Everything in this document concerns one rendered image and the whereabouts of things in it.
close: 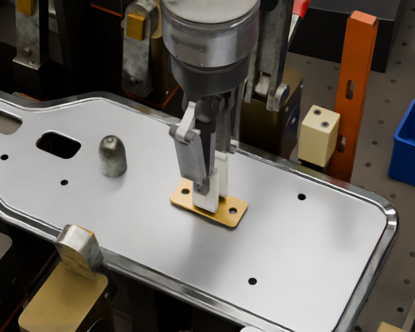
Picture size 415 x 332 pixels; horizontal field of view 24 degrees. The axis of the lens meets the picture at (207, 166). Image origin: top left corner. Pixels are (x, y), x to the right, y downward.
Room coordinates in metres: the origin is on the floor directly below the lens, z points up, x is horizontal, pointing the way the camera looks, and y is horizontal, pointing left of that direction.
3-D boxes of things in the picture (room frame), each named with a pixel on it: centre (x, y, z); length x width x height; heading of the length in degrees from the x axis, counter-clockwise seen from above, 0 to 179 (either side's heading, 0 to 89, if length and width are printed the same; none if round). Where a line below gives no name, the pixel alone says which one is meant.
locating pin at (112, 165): (0.74, 0.11, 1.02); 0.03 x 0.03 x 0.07
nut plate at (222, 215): (0.68, 0.00, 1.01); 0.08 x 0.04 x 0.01; 63
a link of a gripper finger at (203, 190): (0.65, 0.01, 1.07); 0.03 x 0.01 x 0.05; 153
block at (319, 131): (0.75, -0.13, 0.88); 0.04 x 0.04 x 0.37; 63
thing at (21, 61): (0.93, 0.23, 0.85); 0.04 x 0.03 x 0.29; 63
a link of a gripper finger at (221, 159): (0.69, -0.01, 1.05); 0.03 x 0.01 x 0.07; 63
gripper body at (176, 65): (0.68, 0.00, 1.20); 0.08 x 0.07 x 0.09; 153
